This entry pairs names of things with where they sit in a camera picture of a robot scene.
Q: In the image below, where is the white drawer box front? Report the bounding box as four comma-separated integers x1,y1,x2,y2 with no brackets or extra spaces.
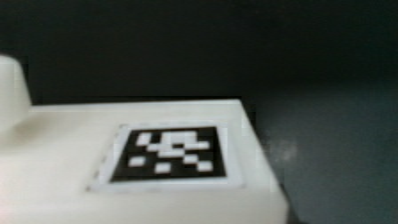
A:
0,100,288,224

